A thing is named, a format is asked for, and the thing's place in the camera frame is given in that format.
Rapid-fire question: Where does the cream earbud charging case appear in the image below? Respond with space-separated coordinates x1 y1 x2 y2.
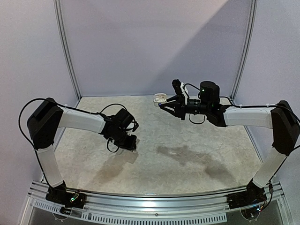
153 93 167 107

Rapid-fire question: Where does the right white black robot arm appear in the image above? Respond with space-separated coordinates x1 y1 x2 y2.
153 79 300 189

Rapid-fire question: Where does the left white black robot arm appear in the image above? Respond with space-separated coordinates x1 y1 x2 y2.
27 97 139 188

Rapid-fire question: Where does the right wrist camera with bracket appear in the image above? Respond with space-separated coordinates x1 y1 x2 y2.
172 79 189 105

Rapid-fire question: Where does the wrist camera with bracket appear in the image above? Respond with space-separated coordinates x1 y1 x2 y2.
172 79 189 105
127 120 139 132

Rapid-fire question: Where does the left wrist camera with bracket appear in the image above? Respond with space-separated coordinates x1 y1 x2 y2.
127 120 139 132

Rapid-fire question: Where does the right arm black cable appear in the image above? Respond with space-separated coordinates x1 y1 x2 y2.
182 83 300 150

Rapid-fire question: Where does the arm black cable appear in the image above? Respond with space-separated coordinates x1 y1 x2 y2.
18 97 139 153
182 83 300 150

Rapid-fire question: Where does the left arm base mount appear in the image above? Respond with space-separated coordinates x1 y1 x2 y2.
45 185 87 209

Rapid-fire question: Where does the aluminium front rail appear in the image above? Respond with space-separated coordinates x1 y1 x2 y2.
21 182 292 225

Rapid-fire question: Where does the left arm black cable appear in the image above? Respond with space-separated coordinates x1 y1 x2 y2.
18 97 139 153

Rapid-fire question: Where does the right aluminium frame post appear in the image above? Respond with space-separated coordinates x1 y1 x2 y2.
229 0 258 101

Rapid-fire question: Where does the aluminium frame post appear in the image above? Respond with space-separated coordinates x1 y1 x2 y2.
229 0 258 101
53 0 82 101

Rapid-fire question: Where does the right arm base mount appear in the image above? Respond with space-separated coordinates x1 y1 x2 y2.
226 186 274 211

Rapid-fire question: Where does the left aluminium frame post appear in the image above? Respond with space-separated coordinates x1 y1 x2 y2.
53 0 82 101

